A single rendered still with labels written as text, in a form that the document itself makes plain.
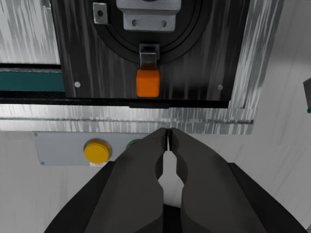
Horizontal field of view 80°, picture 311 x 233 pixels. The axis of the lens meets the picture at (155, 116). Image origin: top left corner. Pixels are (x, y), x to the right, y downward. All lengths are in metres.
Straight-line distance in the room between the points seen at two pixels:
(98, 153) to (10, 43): 0.22
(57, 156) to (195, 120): 0.24
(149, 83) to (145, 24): 0.05
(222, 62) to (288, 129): 0.28
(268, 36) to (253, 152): 0.28
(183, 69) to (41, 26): 0.22
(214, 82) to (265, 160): 0.30
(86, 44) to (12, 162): 0.38
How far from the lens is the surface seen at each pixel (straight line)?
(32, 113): 0.34
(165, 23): 0.18
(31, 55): 0.37
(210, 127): 0.31
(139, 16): 0.17
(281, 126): 0.50
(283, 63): 0.45
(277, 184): 0.60
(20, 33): 0.37
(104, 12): 0.23
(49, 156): 0.37
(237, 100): 0.31
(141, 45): 0.23
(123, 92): 0.27
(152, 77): 0.16
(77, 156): 0.35
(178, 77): 0.27
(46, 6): 0.29
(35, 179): 0.57
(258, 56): 0.31
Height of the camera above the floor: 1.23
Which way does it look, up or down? 67 degrees down
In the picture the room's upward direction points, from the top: 178 degrees clockwise
